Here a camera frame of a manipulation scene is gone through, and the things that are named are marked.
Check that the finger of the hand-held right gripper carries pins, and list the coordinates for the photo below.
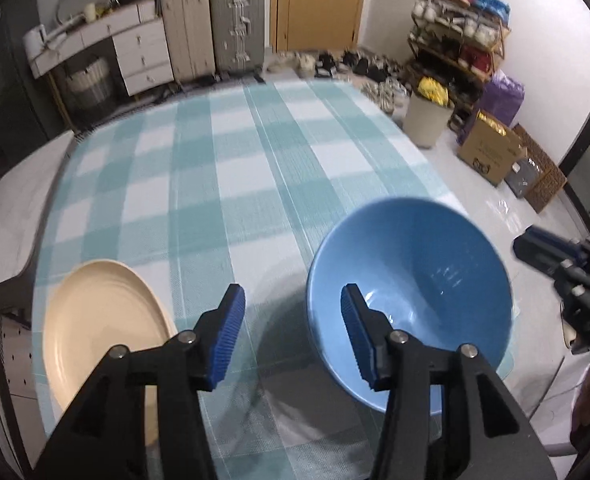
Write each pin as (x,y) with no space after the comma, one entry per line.
(537,255)
(550,238)

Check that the wooden door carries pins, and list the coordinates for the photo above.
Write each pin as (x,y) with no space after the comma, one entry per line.
(320,5)

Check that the yellow plastic bag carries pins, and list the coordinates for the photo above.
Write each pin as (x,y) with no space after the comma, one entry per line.
(434,90)

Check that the woven laundry basket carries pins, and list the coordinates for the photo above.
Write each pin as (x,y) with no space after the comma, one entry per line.
(90,85)

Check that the purple bag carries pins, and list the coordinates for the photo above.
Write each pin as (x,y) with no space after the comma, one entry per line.
(507,97)

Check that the beige waste bin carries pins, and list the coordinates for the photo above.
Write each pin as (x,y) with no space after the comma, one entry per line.
(427,122)

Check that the silver suitcase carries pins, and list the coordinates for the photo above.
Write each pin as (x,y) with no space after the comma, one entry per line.
(237,30)

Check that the brown wicker panel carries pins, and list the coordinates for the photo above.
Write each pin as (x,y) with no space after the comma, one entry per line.
(547,175)

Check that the white top low table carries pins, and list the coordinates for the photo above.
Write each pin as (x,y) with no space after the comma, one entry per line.
(15,210)

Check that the black perforated panel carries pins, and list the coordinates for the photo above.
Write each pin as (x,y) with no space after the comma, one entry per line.
(15,350)

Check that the dark grey refrigerator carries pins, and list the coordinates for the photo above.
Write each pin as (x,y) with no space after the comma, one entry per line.
(10,85)

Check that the teal plaid tablecloth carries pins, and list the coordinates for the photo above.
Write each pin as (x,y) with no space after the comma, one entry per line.
(225,185)

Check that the white dresser with drawers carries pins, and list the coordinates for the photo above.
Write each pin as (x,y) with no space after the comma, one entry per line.
(142,55)

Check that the cream round plate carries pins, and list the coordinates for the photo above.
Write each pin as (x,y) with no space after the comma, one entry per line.
(100,320)

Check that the beige suitcase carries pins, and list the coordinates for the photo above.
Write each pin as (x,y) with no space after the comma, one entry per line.
(187,35)

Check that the cardboard box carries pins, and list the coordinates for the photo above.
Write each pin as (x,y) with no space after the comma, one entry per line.
(490,152)

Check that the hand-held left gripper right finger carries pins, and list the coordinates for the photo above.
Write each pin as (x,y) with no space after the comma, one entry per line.
(357,335)

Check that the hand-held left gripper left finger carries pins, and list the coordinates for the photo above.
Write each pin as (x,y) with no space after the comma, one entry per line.
(230,330)

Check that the racked shoes collection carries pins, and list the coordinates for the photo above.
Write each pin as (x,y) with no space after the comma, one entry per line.
(465,15)

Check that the wooden shoe rack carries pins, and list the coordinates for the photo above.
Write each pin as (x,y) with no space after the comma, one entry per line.
(417,45)

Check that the blue ceramic bowl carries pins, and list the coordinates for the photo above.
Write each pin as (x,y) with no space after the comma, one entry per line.
(425,270)

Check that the pile of loose shoes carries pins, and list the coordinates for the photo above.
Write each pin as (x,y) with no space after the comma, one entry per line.
(355,67)

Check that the white electric kettle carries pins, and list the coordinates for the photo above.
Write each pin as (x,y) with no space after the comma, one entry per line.
(37,40)

